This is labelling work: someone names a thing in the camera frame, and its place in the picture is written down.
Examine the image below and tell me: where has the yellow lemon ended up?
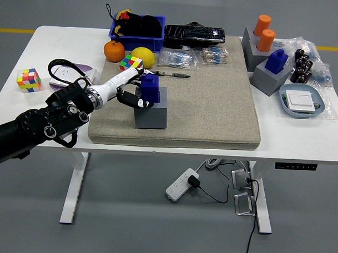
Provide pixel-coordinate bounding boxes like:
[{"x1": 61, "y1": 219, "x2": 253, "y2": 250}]
[{"x1": 130, "y1": 47, "x2": 156, "y2": 70}]

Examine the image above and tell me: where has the black fabric pouch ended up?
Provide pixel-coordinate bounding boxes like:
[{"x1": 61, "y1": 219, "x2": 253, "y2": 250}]
[{"x1": 116, "y1": 12, "x2": 164, "y2": 38}]

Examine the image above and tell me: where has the black plug with cable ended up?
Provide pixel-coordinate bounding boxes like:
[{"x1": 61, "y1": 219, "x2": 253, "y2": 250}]
[{"x1": 243, "y1": 178, "x2": 260, "y2": 253}]

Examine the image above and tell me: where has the white switch panel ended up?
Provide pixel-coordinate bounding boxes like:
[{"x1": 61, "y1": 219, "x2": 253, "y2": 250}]
[{"x1": 285, "y1": 90, "x2": 317, "y2": 113}]

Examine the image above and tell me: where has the tall grey holder block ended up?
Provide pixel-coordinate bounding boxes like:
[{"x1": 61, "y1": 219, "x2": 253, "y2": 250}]
[{"x1": 240, "y1": 25, "x2": 273, "y2": 73}]

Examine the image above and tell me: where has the bright colourful puzzle cube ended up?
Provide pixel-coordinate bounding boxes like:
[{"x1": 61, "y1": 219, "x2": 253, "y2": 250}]
[{"x1": 119, "y1": 54, "x2": 144, "y2": 73}]

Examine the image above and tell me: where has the white power strip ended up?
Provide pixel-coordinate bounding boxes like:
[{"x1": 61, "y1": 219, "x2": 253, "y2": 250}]
[{"x1": 165, "y1": 167, "x2": 200, "y2": 203}]

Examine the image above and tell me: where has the black power adapter with cable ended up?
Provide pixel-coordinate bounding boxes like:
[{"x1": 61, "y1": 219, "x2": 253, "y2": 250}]
[{"x1": 186, "y1": 160, "x2": 231, "y2": 204}]

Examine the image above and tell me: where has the black silver pen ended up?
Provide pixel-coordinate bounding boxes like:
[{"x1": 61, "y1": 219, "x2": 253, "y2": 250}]
[{"x1": 152, "y1": 70, "x2": 191, "y2": 79}]

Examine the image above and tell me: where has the clear metal stand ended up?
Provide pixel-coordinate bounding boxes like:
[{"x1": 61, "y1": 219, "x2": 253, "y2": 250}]
[
  {"x1": 230, "y1": 168, "x2": 254, "y2": 190},
  {"x1": 233, "y1": 191, "x2": 256, "y2": 217}
]

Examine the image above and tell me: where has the black table control panel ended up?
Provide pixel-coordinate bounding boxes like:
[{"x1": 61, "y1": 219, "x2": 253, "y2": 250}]
[{"x1": 274, "y1": 162, "x2": 317, "y2": 171}]

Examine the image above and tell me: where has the yellow red tool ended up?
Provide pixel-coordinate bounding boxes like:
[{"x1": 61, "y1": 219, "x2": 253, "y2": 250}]
[{"x1": 113, "y1": 8, "x2": 132, "y2": 37}]

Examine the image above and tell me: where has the blue seal stamp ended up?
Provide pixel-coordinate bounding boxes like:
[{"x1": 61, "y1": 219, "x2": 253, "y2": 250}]
[
  {"x1": 140, "y1": 73, "x2": 162, "y2": 104},
  {"x1": 264, "y1": 48, "x2": 288, "y2": 74}
]

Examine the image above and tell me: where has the pastel colourful puzzle cube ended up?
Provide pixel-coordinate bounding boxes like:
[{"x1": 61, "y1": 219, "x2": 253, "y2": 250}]
[{"x1": 15, "y1": 68, "x2": 42, "y2": 94}]

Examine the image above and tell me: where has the grey square seal holder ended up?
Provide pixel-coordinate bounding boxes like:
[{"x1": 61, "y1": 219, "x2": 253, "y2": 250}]
[
  {"x1": 132, "y1": 85, "x2": 169, "y2": 130},
  {"x1": 249, "y1": 57, "x2": 294, "y2": 98}
]

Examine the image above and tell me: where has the blue plastic bin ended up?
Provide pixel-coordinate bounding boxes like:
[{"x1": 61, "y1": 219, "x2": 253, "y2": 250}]
[{"x1": 107, "y1": 13, "x2": 166, "y2": 54}]

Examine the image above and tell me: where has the white table leg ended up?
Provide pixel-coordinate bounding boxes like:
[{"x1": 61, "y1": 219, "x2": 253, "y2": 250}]
[
  {"x1": 244, "y1": 160, "x2": 275, "y2": 235},
  {"x1": 59, "y1": 151, "x2": 90, "y2": 225}
]

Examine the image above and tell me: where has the orange cylinder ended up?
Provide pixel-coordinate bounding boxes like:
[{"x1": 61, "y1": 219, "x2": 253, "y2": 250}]
[
  {"x1": 256, "y1": 28, "x2": 277, "y2": 53},
  {"x1": 253, "y1": 14, "x2": 272, "y2": 37}
]

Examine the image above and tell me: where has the clear bag of blue parts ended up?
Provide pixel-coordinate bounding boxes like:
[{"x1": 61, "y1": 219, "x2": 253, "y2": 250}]
[{"x1": 271, "y1": 35, "x2": 335, "y2": 88}]

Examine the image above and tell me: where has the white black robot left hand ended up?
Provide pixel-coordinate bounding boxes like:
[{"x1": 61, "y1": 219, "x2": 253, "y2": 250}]
[{"x1": 96, "y1": 65, "x2": 155, "y2": 112}]

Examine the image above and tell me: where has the light blue dish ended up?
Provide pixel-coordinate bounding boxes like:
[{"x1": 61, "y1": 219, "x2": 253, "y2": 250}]
[{"x1": 278, "y1": 83, "x2": 326, "y2": 120}]

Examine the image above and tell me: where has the white wall socket panel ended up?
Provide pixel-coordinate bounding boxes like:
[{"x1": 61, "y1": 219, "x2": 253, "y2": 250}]
[{"x1": 49, "y1": 65, "x2": 85, "y2": 89}]

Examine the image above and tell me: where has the orange fruit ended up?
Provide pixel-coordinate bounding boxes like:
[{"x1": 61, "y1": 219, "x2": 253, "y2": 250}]
[{"x1": 103, "y1": 40, "x2": 126, "y2": 63}]

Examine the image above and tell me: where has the black strap cord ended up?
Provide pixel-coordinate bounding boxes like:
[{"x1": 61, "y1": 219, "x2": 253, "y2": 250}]
[{"x1": 104, "y1": 3, "x2": 120, "y2": 42}]

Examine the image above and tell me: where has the bag of brown resistors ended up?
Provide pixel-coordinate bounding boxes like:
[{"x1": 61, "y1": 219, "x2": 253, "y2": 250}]
[{"x1": 199, "y1": 45, "x2": 231, "y2": 66}]

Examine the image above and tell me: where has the black plastic-wrapped package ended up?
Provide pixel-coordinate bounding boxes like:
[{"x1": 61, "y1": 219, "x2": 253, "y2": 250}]
[{"x1": 162, "y1": 20, "x2": 227, "y2": 50}]

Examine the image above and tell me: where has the grey coiled cable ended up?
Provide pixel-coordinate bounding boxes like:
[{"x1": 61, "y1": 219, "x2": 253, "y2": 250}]
[{"x1": 196, "y1": 157, "x2": 249, "y2": 174}]

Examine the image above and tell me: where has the purple white tray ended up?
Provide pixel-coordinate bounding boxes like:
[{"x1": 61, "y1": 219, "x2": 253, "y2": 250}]
[{"x1": 49, "y1": 61, "x2": 97, "y2": 93}]

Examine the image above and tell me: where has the bag of blue resistors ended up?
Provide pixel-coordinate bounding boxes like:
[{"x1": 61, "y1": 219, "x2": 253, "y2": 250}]
[{"x1": 157, "y1": 47, "x2": 200, "y2": 71}]

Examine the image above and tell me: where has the beige fabric mat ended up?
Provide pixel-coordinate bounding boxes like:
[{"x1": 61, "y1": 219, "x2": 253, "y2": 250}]
[{"x1": 87, "y1": 31, "x2": 265, "y2": 151}]

